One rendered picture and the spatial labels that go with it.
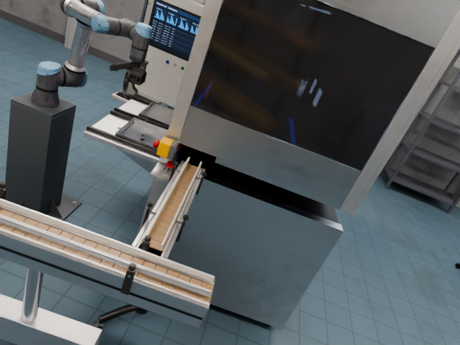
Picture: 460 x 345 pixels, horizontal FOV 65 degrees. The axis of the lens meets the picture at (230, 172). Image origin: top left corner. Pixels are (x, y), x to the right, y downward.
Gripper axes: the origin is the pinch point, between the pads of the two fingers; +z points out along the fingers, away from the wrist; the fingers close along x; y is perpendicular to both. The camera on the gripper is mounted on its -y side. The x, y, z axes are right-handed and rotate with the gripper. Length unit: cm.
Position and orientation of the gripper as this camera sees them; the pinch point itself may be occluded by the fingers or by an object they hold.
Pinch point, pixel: (124, 95)
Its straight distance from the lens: 190.8
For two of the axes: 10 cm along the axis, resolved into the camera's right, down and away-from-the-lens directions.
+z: -3.3, 8.3, 4.4
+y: 9.3, 3.5, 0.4
